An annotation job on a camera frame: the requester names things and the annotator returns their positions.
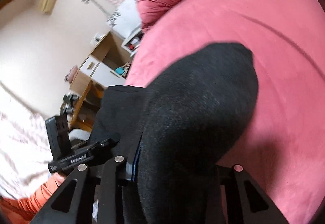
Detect black knitted garment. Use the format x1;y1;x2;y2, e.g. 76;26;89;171
89;43;258;223

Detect orange sleeve forearm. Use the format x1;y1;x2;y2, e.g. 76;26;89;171
1;173;66;223

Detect blue grey chair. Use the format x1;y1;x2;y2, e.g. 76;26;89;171
69;128;90;141

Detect black gadgets on table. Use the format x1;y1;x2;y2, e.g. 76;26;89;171
60;93;79;115

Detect ship pattern curtain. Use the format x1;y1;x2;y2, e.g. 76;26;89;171
1;0;124;199

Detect brown wooden side table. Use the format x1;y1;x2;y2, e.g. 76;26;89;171
68;80;104;132

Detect pink item on cabinet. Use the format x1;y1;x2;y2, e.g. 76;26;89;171
64;65;78;84

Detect wood and white cabinet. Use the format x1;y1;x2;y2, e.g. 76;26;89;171
70;32;132;96

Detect teal object in cabinet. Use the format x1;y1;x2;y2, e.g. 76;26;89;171
115;67;125;76

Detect white grey nightstand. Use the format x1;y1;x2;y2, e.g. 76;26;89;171
122;26;144;57

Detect pink bed cover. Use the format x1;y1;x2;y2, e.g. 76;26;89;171
126;0;324;223

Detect white wall socket on desk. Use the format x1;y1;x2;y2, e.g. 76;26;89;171
90;33;106;47

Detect wall power strip with cable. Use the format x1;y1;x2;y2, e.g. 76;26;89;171
81;0;111;20

